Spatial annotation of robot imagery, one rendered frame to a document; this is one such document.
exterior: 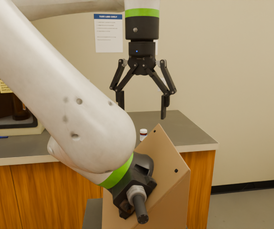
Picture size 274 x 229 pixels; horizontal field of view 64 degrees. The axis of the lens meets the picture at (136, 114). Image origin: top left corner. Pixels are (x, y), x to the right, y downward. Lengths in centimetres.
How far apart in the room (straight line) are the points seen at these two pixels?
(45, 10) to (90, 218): 61
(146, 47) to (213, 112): 158
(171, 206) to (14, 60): 40
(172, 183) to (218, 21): 169
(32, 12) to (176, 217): 58
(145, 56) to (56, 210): 107
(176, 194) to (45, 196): 99
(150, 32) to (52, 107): 34
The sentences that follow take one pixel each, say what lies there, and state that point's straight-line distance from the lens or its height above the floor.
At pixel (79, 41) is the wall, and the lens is 179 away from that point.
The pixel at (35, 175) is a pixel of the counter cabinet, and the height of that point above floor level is 81.
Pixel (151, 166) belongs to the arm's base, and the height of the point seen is 117.
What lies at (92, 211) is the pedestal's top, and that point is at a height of 94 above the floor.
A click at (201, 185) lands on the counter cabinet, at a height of 65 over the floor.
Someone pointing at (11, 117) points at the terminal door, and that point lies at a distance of 150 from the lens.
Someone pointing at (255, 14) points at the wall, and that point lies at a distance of 220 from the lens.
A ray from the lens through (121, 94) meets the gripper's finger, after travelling 67.
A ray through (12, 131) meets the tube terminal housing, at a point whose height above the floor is 97.
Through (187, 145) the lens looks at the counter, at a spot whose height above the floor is 94.
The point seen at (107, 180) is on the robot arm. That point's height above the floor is 116.
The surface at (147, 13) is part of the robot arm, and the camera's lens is 60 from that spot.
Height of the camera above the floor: 146
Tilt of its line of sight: 17 degrees down
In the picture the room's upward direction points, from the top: straight up
